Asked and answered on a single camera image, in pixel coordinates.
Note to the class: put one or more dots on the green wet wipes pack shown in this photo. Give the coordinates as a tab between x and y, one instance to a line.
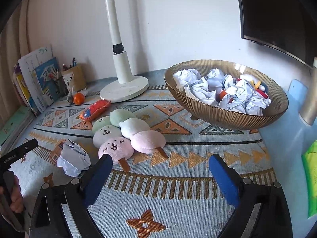
309	159

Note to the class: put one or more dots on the large paper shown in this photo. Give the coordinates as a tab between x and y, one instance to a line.
200	91

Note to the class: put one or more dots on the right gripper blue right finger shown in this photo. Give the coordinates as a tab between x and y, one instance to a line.
228	180

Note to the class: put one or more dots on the kraft paper pen holder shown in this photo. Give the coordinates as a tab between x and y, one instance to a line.
74	78

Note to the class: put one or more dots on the amber ribbed glass bowl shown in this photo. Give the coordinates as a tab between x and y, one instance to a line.
221	117

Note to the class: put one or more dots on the gold monitor stand pole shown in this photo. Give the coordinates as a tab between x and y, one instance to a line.
308	110

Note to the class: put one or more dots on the orange capybara card box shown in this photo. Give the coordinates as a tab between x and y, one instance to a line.
56	152

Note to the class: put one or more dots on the light blue desk pad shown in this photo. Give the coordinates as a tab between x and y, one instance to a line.
286	140

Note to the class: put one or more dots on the orange snack packet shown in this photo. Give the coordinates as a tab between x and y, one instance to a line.
95	110

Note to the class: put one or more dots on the white desk lamp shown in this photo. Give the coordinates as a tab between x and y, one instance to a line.
127	86

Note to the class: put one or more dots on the black mesh pen cup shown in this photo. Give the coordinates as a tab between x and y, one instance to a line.
61	86

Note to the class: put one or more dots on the person's left hand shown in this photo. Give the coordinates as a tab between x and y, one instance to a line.
16	197

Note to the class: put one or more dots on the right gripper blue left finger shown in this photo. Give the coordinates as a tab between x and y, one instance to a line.
94	179

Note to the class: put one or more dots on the blue upright workbook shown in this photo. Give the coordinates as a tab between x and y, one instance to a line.
46	74

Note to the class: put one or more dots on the plaid fabric bow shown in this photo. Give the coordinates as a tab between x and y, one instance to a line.
70	96

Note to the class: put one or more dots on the paper ball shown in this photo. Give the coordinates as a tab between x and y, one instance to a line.
73	159
218	81

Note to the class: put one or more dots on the black monitor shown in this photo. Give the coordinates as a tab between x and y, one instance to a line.
285	25

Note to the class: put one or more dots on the yellow upright books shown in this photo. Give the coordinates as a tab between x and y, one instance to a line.
18	80

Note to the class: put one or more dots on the dango plush skewer toy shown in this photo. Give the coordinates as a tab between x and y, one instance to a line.
110	141

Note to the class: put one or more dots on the mandarin orange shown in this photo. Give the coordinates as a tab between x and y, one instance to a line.
221	95
79	98

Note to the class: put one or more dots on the white duck plush toy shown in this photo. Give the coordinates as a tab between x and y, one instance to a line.
258	86

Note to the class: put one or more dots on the green flat book stack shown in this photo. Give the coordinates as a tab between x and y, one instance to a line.
14	128

